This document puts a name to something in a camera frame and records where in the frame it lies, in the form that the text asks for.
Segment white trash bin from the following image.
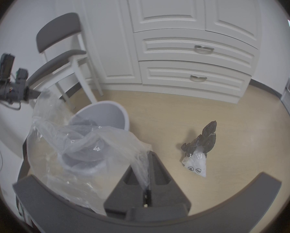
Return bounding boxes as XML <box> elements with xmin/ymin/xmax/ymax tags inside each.
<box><xmin>59</xmin><ymin>100</ymin><xmax>130</xmax><ymax>179</ymax></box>

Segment crumpled black plastic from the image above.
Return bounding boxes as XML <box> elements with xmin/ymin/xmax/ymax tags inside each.
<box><xmin>181</xmin><ymin>121</ymin><xmax>217</xmax><ymax>159</ymax></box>

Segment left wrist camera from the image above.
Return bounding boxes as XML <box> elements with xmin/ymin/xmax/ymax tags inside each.
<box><xmin>15</xmin><ymin>68</ymin><xmax>29</xmax><ymax>84</ymax></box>

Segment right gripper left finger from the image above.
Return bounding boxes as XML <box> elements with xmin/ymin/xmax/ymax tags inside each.
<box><xmin>103</xmin><ymin>165</ymin><xmax>149</xmax><ymax>219</ymax></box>

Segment white printed wrapper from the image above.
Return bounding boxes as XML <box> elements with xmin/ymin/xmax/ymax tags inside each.
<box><xmin>181</xmin><ymin>148</ymin><xmax>207</xmax><ymax>178</ymax></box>

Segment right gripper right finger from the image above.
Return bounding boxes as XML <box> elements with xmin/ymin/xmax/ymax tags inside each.
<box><xmin>148</xmin><ymin>150</ymin><xmax>192</xmax><ymax>215</ymax></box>

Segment white wardrobe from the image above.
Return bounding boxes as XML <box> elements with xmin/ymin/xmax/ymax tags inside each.
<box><xmin>54</xmin><ymin>0</ymin><xmax>267</xmax><ymax>104</ymax></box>

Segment clear plastic bag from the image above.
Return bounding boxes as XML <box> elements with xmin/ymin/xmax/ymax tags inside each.
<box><xmin>26</xmin><ymin>89</ymin><xmax>153</xmax><ymax>214</ymax></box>

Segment white chair with grey cushions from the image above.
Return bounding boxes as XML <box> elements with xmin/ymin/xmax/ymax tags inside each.
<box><xmin>26</xmin><ymin>12</ymin><xmax>104</xmax><ymax>111</ymax></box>

